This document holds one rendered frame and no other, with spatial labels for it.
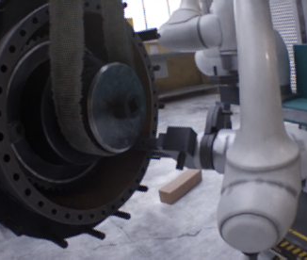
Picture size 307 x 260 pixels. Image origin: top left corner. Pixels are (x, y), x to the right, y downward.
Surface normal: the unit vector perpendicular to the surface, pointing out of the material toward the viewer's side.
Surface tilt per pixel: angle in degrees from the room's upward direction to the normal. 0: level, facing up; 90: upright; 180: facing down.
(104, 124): 90
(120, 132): 90
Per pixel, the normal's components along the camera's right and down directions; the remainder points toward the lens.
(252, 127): -0.69, 0.14
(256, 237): -0.49, 0.45
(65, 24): 0.54, 0.21
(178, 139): -0.48, -0.40
